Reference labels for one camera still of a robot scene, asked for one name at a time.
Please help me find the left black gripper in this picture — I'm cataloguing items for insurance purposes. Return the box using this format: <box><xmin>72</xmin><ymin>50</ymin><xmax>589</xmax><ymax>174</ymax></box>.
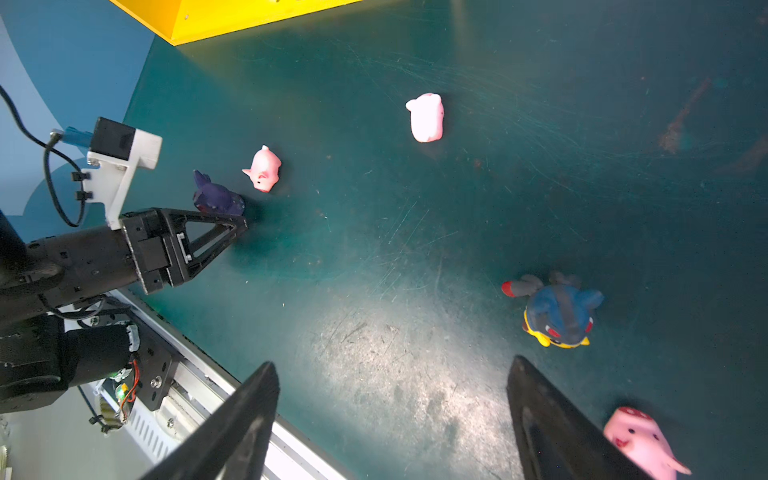
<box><xmin>121</xmin><ymin>208</ymin><xmax>248</xmax><ymax>295</ymax></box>

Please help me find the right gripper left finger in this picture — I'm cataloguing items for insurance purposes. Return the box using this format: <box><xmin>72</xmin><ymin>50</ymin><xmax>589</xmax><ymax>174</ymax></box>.
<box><xmin>144</xmin><ymin>362</ymin><xmax>280</xmax><ymax>479</ymax></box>

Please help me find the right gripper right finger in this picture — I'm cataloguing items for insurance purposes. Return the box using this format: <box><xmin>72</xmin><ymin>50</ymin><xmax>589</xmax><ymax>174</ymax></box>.
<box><xmin>506</xmin><ymin>355</ymin><xmax>649</xmax><ymax>480</ymax></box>

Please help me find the purple creature toy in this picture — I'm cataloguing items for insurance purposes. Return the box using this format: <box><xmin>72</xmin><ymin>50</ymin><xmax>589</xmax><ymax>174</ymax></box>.
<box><xmin>193</xmin><ymin>170</ymin><xmax>245</xmax><ymax>216</ymax></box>

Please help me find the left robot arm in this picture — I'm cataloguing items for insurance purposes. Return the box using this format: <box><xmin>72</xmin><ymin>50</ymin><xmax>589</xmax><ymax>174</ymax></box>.
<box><xmin>1</xmin><ymin>208</ymin><xmax>248</xmax><ymax>413</ymax></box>

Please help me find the yellow toy shelf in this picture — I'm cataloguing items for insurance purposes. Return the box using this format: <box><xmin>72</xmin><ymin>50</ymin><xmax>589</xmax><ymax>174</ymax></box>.
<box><xmin>112</xmin><ymin>0</ymin><xmax>357</xmax><ymax>46</ymax></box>

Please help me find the pink pig toy left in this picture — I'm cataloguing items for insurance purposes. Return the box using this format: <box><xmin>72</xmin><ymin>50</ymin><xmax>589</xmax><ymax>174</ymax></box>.
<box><xmin>242</xmin><ymin>145</ymin><xmax>282</xmax><ymax>193</ymax></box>

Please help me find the pink pig toy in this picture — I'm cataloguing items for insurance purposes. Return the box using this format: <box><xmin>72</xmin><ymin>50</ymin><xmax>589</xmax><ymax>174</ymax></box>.
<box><xmin>405</xmin><ymin>93</ymin><xmax>444</xmax><ymax>143</ymax></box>
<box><xmin>242</xmin><ymin>145</ymin><xmax>282</xmax><ymax>193</ymax></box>
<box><xmin>603</xmin><ymin>406</ymin><xmax>692</xmax><ymax>480</ymax></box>

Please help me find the pink pig toy right upper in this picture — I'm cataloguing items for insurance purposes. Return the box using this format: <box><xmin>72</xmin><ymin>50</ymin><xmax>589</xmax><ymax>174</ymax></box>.
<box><xmin>603</xmin><ymin>406</ymin><xmax>692</xmax><ymax>480</ymax></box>

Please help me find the left controller board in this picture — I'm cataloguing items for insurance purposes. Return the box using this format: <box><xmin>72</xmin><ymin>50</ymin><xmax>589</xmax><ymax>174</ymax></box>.
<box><xmin>88</xmin><ymin>368</ymin><xmax>138</xmax><ymax>435</ymax></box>

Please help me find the pink pig toy centre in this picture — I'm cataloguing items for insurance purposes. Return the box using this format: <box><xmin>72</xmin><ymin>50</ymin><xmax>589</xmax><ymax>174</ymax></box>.
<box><xmin>405</xmin><ymin>93</ymin><xmax>444</xmax><ymax>143</ymax></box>

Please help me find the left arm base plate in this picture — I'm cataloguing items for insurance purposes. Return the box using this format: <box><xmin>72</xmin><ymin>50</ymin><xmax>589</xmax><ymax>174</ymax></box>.
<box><xmin>124</xmin><ymin>321</ymin><xmax>181</xmax><ymax>411</ymax></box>

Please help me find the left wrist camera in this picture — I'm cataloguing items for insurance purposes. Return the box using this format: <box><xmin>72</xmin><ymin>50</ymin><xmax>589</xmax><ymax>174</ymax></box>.
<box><xmin>45</xmin><ymin>117</ymin><xmax>163</xmax><ymax>230</ymax></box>

